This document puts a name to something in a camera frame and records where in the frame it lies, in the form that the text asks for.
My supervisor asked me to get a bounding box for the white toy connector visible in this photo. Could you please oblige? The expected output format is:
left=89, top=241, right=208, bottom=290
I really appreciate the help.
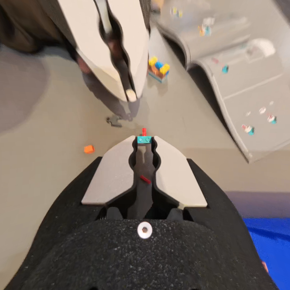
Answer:
left=125, top=89, right=138, bottom=102

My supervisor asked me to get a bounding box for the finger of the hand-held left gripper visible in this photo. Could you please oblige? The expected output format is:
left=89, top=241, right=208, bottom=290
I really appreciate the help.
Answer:
left=57, top=0, right=128, bottom=102
left=106, top=0, right=150, bottom=99

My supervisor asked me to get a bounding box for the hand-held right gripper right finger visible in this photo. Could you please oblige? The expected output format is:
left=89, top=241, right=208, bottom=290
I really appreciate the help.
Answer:
left=151, top=135, right=208, bottom=208

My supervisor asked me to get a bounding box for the dark grey toy piece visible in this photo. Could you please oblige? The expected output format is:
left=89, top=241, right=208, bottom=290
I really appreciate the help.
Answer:
left=106, top=115, right=123, bottom=128

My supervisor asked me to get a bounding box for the grey instruction booklet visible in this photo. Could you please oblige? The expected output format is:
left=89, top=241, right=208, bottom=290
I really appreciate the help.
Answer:
left=151, top=0, right=290, bottom=164

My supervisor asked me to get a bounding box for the small multicoloured brick build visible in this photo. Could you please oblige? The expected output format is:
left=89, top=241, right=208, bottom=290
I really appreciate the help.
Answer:
left=147, top=56, right=171, bottom=83

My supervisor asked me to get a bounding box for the person's left forearm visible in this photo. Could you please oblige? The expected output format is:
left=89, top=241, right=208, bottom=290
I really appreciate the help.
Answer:
left=0, top=0, right=64, bottom=55

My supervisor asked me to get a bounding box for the blue plastic bin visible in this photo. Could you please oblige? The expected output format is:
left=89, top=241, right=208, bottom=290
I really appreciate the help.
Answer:
left=242, top=217, right=290, bottom=290

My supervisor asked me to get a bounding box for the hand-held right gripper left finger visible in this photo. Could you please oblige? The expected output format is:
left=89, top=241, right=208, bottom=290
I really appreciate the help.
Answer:
left=81, top=135, right=138, bottom=206

